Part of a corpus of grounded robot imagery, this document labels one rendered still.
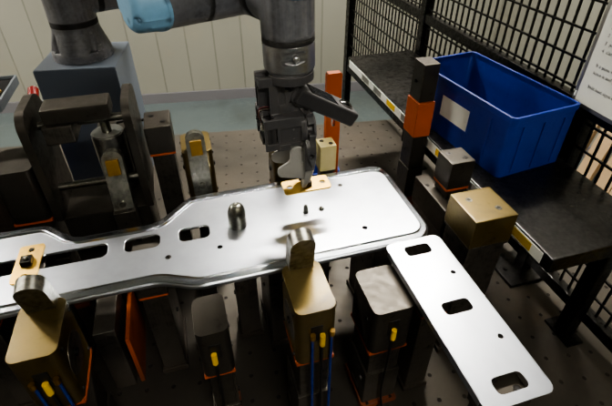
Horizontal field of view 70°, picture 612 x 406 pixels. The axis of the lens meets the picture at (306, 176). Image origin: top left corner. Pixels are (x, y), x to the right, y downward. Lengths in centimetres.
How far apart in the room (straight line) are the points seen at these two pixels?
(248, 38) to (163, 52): 62
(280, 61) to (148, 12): 18
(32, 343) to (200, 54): 295
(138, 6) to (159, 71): 293
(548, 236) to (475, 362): 27
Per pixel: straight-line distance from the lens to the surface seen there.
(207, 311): 69
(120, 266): 78
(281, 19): 60
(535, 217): 85
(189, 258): 75
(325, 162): 90
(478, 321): 70
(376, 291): 72
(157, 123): 89
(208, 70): 349
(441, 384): 98
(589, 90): 98
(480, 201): 80
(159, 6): 62
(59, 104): 87
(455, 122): 98
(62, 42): 131
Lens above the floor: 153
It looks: 36 degrees down
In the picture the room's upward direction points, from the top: straight up
